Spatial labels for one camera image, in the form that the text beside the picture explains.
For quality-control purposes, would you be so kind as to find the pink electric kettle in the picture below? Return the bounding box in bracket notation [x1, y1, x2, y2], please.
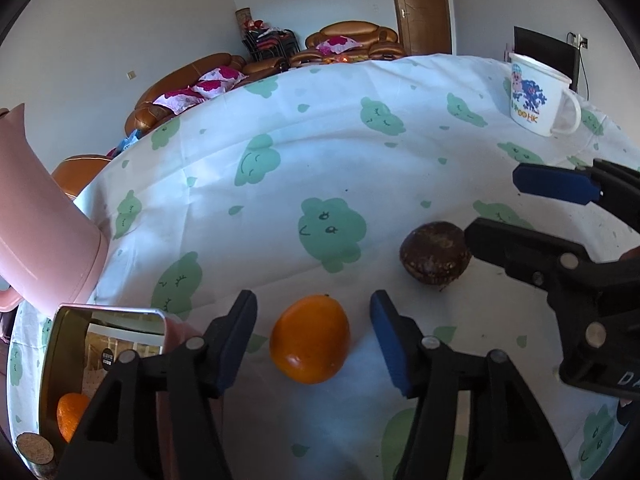
[0, 103, 110, 313]

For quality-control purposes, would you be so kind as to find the blue cloth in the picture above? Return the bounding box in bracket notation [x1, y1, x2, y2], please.
[105, 130, 143, 158]

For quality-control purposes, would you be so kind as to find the stack of dark chairs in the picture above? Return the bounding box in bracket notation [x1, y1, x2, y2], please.
[242, 27, 301, 63]

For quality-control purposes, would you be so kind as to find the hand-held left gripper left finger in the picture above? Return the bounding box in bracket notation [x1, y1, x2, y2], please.
[59, 289, 259, 480]

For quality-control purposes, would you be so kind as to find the brown leather armchair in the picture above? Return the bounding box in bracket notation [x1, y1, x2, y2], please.
[50, 155, 113, 198]
[305, 20, 405, 63]

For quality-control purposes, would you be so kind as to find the black power cable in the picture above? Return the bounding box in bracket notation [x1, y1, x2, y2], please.
[567, 32, 591, 96]

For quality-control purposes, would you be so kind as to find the brown wooden door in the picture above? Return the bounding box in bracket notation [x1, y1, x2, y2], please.
[386, 0, 453, 56]

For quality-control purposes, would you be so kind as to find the brown leather sofa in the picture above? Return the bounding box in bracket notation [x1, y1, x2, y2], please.
[124, 52, 301, 133]

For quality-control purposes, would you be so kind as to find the pink metal tin box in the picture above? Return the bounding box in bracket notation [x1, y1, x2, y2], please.
[37, 303, 201, 480]

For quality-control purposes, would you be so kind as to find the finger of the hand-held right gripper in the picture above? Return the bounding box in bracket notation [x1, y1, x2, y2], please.
[512, 158, 640, 234]
[464, 217, 597, 302]

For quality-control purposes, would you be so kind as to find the white printed mug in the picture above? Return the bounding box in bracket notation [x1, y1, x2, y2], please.
[507, 52, 582, 137]

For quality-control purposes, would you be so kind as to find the dark brown passion fruit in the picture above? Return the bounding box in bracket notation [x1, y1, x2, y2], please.
[399, 221, 472, 288]

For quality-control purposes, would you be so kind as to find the pink floral cushion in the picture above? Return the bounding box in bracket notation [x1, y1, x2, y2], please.
[152, 87, 206, 113]
[315, 36, 363, 56]
[192, 66, 248, 98]

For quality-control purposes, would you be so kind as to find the black television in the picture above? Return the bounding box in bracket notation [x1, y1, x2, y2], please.
[514, 26, 583, 93]

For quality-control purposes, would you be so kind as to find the printed paper sheet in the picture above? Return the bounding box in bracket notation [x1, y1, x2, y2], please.
[82, 322, 166, 401]

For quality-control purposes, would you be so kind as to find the orange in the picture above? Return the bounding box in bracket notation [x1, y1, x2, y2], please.
[270, 294, 351, 386]
[56, 392, 93, 443]

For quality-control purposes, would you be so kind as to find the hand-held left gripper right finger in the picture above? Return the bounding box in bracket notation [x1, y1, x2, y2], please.
[369, 289, 576, 480]

